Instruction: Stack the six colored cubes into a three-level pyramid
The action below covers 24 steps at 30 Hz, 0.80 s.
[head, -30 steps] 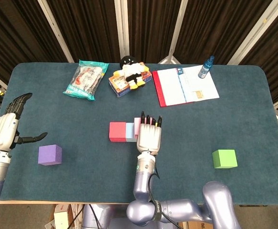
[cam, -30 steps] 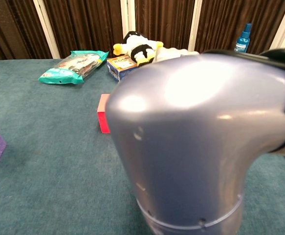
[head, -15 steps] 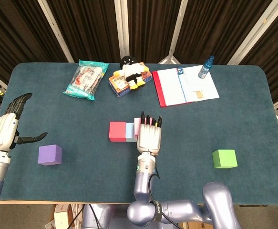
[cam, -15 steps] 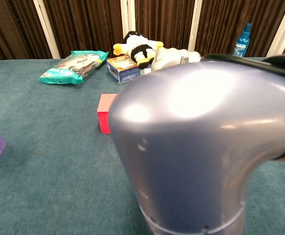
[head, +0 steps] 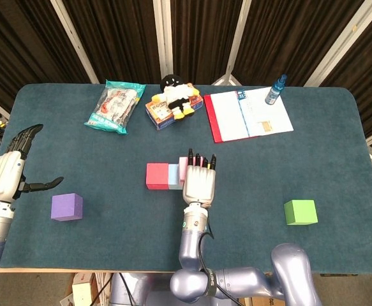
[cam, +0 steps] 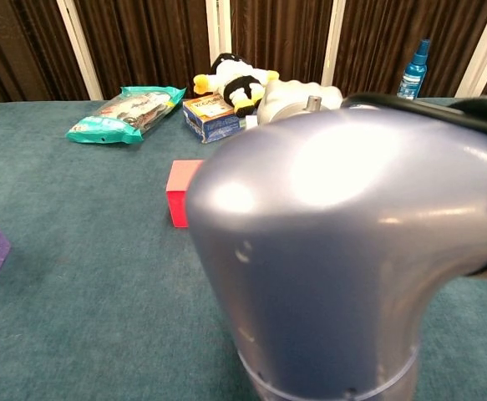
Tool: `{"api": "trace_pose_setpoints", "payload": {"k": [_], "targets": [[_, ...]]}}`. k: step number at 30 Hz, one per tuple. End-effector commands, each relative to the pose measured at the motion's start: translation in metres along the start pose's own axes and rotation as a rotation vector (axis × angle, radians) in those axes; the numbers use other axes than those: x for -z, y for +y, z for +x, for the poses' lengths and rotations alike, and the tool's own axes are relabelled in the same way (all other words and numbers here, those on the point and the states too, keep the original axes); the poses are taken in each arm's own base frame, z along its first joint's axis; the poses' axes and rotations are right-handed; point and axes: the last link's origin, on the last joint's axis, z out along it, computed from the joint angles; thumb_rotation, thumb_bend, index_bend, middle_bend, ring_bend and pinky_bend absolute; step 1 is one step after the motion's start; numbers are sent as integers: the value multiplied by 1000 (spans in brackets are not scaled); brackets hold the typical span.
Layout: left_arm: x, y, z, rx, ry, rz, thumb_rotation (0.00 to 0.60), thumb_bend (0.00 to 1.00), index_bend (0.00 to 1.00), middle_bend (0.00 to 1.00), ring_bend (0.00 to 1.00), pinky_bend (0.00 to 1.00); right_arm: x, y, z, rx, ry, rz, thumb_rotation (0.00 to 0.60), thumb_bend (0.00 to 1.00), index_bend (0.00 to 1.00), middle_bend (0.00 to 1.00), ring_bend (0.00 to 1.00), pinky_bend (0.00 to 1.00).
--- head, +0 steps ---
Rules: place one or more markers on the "penguin plush toy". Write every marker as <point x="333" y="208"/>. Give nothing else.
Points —
<point x="177" y="97"/>

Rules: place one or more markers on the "light blue foam cube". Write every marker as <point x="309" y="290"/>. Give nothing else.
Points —
<point x="173" y="177"/>

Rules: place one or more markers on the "purple foam cube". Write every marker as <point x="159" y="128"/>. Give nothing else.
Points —
<point x="66" y="207"/>

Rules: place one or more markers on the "blue cardboard box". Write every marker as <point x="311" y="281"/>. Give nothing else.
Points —
<point x="160" y="116"/>

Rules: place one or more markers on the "brown cardboard box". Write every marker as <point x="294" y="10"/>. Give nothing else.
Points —
<point x="265" y="301"/>

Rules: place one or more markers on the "teal snack bag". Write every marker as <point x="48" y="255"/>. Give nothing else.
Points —
<point x="115" y="106"/>

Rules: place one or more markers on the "red foam cube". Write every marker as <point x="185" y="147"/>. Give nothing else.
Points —
<point x="157" y="175"/>

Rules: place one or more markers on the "green foam cube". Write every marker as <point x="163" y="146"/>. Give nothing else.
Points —
<point x="300" y="212"/>

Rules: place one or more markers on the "teal felt table mat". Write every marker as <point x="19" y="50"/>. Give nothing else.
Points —
<point x="109" y="236"/>

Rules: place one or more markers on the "lavender robot torso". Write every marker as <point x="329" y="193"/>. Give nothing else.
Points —
<point x="134" y="290"/>

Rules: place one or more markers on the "open red folder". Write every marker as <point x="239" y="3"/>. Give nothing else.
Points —
<point x="252" y="118"/>

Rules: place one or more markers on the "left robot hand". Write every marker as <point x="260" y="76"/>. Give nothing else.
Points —
<point x="4" y="178"/>

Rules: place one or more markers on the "blue spray bottle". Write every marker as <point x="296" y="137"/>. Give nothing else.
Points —
<point x="273" y="94"/>

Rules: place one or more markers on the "white carton box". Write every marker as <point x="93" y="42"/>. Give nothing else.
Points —
<point x="82" y="291"/>

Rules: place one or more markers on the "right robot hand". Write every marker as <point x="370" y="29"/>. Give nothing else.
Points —
<point x="200" y="185"/>

